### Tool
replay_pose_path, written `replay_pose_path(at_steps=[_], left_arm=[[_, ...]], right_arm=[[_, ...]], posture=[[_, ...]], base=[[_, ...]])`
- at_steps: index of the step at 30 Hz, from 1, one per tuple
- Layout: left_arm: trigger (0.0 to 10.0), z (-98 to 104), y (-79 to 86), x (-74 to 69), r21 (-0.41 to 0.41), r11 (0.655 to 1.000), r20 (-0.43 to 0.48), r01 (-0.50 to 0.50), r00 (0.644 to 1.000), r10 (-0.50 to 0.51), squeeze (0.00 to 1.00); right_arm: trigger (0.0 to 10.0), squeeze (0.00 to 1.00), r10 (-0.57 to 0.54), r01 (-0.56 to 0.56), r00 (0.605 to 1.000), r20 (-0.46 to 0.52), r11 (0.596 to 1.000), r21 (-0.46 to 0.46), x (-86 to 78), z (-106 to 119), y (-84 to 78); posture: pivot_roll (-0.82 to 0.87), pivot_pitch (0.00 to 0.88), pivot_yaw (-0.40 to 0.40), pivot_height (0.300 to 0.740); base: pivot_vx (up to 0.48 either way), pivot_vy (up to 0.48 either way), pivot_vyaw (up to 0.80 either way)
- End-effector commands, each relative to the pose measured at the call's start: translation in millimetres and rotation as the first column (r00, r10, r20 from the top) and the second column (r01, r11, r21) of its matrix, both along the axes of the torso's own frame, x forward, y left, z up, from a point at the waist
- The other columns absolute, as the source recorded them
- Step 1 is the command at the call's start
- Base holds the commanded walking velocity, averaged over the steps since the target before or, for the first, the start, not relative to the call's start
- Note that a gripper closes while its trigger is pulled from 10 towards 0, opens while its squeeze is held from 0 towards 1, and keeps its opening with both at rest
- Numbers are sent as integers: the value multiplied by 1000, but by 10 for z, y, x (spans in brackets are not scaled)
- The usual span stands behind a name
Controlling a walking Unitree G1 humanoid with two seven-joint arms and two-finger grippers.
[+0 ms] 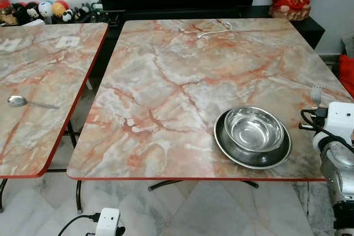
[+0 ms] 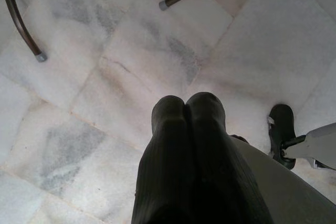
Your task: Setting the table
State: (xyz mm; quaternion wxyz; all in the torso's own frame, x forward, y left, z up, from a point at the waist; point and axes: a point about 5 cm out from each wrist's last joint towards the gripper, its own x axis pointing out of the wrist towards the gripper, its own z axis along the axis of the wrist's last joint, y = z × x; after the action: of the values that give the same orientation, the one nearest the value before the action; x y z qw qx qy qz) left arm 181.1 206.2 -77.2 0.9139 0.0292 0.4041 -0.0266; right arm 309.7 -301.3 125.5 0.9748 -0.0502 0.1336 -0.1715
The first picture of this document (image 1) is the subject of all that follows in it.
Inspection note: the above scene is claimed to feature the steel fork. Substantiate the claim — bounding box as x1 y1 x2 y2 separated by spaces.
310 85 324 106

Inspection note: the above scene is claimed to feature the straight black table leg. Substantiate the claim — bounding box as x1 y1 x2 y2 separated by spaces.
76 179 84 214

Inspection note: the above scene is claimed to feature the curved black table leg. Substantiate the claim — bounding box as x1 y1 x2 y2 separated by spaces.
148 179 259 192

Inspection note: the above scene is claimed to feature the slanted black table leg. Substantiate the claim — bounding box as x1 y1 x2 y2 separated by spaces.
66 119 79 149

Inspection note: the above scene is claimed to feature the round steel plate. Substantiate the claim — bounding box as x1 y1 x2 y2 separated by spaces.
214 107 293 170

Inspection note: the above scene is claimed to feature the steel spoon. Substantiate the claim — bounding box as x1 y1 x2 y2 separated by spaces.
7 95 60 110

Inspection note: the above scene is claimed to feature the shiny steel bowl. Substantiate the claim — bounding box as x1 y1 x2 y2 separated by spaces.
223 106 285 153

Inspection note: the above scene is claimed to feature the red cushion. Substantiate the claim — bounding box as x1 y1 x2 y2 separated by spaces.
338 54 354 97

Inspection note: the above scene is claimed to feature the small panda plush toy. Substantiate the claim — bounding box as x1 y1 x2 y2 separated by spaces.
61 9 76 24

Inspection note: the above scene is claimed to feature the orange and red plush toy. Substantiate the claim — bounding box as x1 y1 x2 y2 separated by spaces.
51 0 70 19

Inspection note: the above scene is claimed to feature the white and blue plush toy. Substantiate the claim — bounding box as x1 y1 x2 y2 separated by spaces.
38 0 54 24

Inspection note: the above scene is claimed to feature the black and white plush toy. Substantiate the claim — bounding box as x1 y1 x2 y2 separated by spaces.
24 2 40 21

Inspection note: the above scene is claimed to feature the brown and red plush toy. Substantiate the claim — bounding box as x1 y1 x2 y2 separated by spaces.
0 0 18 26

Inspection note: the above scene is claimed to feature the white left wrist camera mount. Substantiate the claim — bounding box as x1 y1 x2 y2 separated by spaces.
95 208 122 236

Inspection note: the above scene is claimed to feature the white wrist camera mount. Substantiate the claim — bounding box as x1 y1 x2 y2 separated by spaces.
325 101 354 144
95 208 122 236

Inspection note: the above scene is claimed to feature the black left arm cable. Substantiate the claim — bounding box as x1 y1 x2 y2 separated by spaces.
58 213 101 236

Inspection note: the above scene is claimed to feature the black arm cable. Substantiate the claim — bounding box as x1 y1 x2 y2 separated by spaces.
58 213 101 236
299 108 354 154

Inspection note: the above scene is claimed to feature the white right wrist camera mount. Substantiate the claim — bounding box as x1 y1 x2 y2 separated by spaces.
325 101 354 144

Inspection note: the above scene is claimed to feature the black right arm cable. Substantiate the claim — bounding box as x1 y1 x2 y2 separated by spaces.
299 108 354 154

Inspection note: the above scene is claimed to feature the thin white cable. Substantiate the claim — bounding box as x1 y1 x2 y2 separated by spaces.
197 21 233 40

